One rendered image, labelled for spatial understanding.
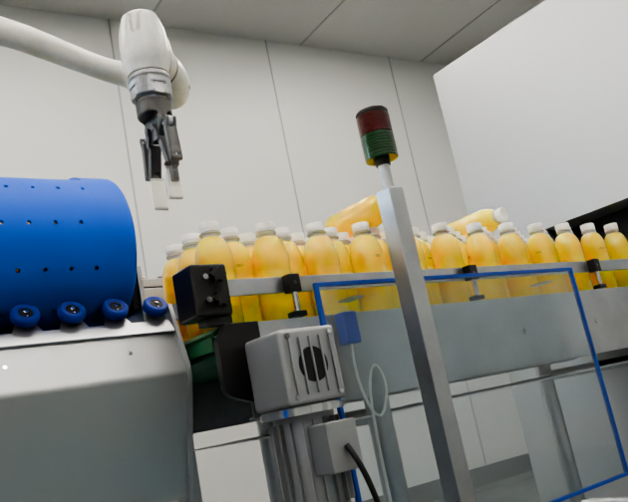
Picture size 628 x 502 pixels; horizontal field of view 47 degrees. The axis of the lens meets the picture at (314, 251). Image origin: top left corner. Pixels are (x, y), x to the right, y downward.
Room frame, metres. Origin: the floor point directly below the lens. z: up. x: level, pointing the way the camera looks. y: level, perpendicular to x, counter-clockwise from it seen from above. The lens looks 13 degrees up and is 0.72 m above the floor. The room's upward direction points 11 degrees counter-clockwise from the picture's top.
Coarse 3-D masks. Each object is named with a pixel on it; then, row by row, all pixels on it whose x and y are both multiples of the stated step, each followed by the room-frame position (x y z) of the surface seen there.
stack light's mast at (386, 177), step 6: (366, 108) 1.29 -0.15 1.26; (372, 108) 1.28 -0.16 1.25; (378, 108) 1.29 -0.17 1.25; (384, 108) 1.29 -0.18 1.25; (360, 114) 1.30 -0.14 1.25; (378, 162) 1.30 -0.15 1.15; (384, 162) 1.30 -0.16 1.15; (390, 162) 1.31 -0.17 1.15; (378, 168) 1.31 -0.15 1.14; (384, 168) 1.30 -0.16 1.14; (384, 174) 1.30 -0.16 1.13; (390, 174) 1.31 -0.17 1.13; (384, 180) 1.30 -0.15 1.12; (390, 180) 1.30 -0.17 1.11; (384, 186) 1.31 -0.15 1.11
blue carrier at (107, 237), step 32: (0, 192) 1.11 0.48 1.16; (32, 192) 1.14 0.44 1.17; (64, 192) 1.17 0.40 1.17; (96, 192) 1.21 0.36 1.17; (0, 224) 1.09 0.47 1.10; (32, 224) 1.12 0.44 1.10; (64, 224) 1.15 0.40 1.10; (96, 224) 1.18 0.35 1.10; (128, 224) 1.22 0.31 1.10; (0, 256) 1.09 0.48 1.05; (32, 256) 1.12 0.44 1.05; (64, 256) 1.15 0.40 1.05; (96, 256) 1.18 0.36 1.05; (128, 256) 1.22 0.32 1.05; (0, 288) 1.11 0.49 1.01; (32, 288) 1.14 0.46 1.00; (64, 288) 1.17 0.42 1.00; (96, 288) 1.21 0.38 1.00; (128, 288) 1.24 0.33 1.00; (0, 320) 1.15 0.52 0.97; (96, 320) 1.27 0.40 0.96
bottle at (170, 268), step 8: (168, 256) 1.43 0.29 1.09; (176, 256) 1.43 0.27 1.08; (168, 264) 1.42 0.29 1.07; (176, 264) 1.41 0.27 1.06; (168, 272) 1.41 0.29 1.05; (176, 272) 1.41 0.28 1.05; (168, 280) 1.41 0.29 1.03; (168, 288) 1.41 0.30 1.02; (168, 296) 1.41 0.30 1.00; (176, 320) 1.41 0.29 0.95; (184, 328) 1.41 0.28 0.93; (184, 336) 1.41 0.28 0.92
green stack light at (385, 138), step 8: (368, 136) 1.29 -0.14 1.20; (376, 136) 1.28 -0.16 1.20; (384, 136) 1.28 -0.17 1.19; (392, 136) 1.29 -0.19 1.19; (368, 144) 1.29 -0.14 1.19; (376, 144) 1.28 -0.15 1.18; (384, 144) 1.28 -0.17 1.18; (392, 144) 1.29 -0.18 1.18; (368, 152) 1.29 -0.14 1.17; (376, 152) 1.28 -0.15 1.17; (384, 152) 1.28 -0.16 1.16; (392, 152) 1.29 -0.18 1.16; (368, 160) 1.30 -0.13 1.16; (392, 160) 1.33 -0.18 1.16
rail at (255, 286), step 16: (368, 272) 1.46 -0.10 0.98; (384, 272) 1.49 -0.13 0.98; (432, 272) 1.57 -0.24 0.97; (448, 272) 1.61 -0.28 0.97; (480, 272) 1.68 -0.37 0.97; (576, 272) 1.91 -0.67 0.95; (240, 288) 1.27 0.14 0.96; (256, 288) 1.29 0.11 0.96; (272, 288) 1.31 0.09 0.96; (304, 288) 1.35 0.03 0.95
